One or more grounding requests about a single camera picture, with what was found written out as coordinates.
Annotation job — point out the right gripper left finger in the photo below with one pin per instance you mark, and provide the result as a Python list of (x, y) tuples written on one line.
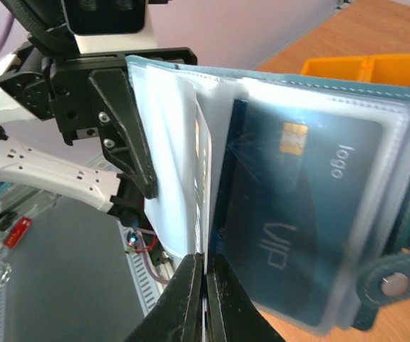
[(178, 313)]

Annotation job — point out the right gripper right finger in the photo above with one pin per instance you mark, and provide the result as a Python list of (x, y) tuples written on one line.
[(231, 316)]

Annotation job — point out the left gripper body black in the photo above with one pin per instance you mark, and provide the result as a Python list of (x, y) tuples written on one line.
[(57, 86)]

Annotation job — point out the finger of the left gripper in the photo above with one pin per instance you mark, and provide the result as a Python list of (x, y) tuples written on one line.
[(120, 128)]

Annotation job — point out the dark blue VIP card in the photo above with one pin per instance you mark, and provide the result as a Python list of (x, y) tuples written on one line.
[(291, 187)]

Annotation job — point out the teal leather card holder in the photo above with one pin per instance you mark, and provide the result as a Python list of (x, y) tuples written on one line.
[(186, 113)]

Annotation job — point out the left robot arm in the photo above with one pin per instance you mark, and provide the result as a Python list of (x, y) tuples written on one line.
[(33, 152)]

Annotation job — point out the red item on floor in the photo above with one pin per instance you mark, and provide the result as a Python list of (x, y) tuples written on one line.
[(18, 231)]

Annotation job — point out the yellow three-compartment bin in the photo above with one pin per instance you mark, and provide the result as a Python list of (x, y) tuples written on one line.
[(390, 69)]

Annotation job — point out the grey slotted cable duct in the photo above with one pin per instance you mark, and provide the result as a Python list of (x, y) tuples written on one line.
[(147, 289)]

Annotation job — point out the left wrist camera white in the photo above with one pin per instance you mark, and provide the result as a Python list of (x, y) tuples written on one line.
[(104, 26)]

